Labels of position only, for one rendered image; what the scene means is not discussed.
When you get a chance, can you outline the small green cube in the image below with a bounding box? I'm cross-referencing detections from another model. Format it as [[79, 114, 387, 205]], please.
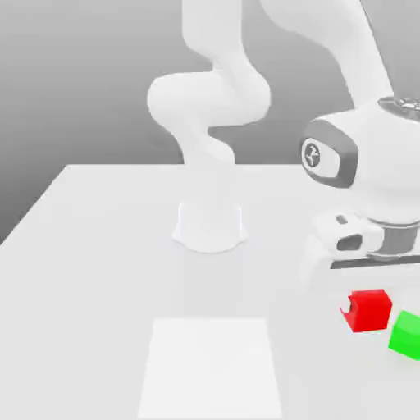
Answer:
[[387, 309, 420, 362]]

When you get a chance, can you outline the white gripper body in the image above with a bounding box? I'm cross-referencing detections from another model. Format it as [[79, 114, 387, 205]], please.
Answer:
[[300, 239, 420, 292]]

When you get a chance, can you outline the small red cube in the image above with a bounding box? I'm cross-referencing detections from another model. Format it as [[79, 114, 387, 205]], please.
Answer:
[[340, 288, 394, 335]]

